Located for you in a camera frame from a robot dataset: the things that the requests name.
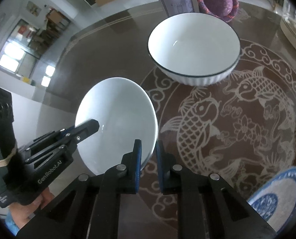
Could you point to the ribbed white bowl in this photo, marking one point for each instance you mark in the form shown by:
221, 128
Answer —
194, 49

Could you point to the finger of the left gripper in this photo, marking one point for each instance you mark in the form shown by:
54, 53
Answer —
51, 137
77, 135

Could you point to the blue white patterned plate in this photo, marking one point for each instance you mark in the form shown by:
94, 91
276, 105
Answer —
275, 201

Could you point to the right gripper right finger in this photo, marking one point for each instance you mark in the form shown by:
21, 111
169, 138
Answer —
208, 207

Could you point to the plain white bowl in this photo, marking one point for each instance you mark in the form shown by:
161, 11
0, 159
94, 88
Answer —
125, 113

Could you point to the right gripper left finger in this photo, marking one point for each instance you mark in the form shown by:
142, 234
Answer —
88, 207

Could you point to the person's left hand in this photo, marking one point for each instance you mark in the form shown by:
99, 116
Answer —
21, 214

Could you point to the glass kettle with lid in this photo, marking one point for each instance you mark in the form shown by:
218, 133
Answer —
288, 22

